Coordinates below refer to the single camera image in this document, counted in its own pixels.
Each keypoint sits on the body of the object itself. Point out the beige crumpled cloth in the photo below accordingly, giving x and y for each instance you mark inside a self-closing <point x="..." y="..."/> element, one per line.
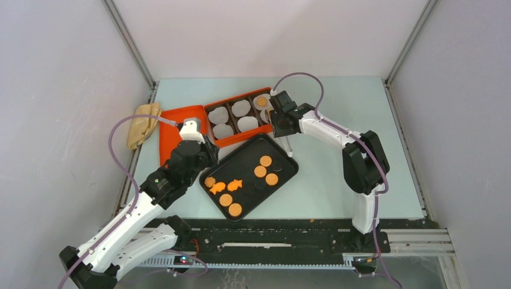
<point x="142" y="127"/>

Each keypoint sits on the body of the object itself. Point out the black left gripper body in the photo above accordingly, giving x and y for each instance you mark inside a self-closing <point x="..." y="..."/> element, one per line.
<point x="207" y="159"/>

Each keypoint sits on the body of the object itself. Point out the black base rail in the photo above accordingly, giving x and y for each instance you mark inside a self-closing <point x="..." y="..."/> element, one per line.
<point x="317" y="244"/>

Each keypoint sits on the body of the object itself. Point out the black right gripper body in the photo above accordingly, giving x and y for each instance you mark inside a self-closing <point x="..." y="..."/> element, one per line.
<point x="278" y="129"/>

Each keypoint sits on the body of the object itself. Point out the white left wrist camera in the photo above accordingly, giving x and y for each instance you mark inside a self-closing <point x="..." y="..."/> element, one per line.
<point x="191" y="130"/>

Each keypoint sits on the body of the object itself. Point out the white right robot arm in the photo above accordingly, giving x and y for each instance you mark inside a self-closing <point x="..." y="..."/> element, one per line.
<point x="365" y="164"/>

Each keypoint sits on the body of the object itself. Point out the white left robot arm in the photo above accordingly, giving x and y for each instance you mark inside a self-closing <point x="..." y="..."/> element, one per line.
<point x="110" y="254"/>

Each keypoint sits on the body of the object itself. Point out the orange box lid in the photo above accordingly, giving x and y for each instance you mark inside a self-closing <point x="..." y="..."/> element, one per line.
<point x="169" y="137"/>

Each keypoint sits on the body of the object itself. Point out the orange fish cookie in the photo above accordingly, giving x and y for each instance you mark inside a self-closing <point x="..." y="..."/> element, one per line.
<point x="217" y="188"/>
<point x="234" y="185"/>

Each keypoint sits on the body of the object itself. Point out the black baking tray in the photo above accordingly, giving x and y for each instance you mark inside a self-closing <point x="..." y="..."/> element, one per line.
<point x="247" y="176"/>

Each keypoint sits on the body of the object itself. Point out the white paper cupcake liner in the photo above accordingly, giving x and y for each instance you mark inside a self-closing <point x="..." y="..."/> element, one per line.
<point x="264" y="116"/>
<point x="219" y="115"/>
<point x="267" y="96"/>
<point x="241" y="108"/>
<point x="247" y="123"/>
<point x="222" y="131"/>

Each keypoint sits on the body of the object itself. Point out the silver metal tongs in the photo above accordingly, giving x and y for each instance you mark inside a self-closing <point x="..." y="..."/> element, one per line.
<point x="282" y="141"/>

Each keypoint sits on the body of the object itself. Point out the orange cookie box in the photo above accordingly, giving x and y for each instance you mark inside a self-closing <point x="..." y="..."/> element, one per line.
<point x="239" y="136"/>

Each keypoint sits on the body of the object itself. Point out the round orange biscuit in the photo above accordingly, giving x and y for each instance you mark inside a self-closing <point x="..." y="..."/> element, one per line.
<point x="271" y="179"/>
<point x="260" y="171"/>
<point x="265" y="161"/>
<point x="226" y="200"/>
<point x="261" y="102"/>
<point x="235" y="210"/>

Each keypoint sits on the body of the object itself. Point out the orange swirl cookie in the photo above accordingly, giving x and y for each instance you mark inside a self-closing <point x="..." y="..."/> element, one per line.
<point x="209" y="182"/>

